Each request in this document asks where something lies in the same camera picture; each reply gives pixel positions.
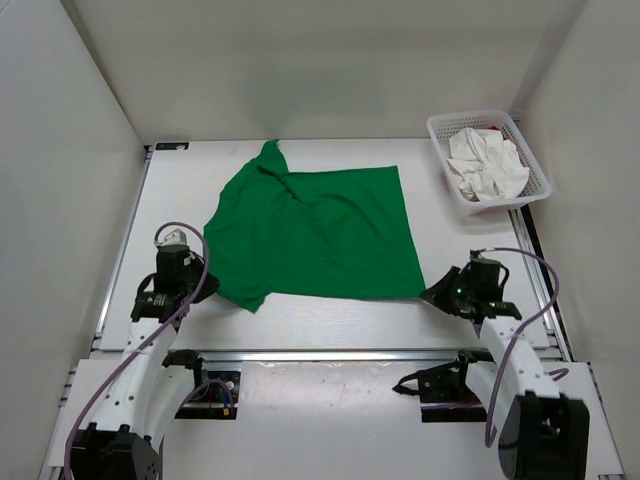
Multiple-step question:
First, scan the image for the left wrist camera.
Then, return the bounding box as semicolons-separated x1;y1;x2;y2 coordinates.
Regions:
153;226;188;248

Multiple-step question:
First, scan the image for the aluminium front rail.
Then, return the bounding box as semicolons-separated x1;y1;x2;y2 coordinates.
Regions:
99;349;501;364

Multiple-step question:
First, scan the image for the white plastic basket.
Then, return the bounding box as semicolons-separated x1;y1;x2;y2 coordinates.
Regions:
426;110;551;215

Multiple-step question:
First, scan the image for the green t shirt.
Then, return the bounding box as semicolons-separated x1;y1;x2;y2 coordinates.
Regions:
204;140;426;312

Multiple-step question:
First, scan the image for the white crumpled t shirt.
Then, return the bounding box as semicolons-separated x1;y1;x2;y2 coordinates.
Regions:
447;128;530;202

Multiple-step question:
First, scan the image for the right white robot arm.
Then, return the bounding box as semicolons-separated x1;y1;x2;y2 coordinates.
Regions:
392;249;590;479

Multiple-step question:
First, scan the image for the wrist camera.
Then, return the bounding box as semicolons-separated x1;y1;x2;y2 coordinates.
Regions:
469;249;496;263
153;226;188;248

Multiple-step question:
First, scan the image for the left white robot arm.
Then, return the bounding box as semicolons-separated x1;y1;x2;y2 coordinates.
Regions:
63;243;220;479

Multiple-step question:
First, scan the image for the aluminium left rail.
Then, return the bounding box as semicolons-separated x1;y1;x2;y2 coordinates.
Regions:
90;144;155;351

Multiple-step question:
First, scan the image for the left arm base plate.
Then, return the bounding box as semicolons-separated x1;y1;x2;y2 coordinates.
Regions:
175;363;241;420

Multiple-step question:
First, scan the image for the red cloth in basket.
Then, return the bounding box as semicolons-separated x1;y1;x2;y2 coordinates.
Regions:
489;126;511;141

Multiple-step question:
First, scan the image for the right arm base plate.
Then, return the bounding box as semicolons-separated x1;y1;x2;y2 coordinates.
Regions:
417;365;487;423

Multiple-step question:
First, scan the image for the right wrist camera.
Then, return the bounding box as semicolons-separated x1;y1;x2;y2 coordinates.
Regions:
469;249;496;263

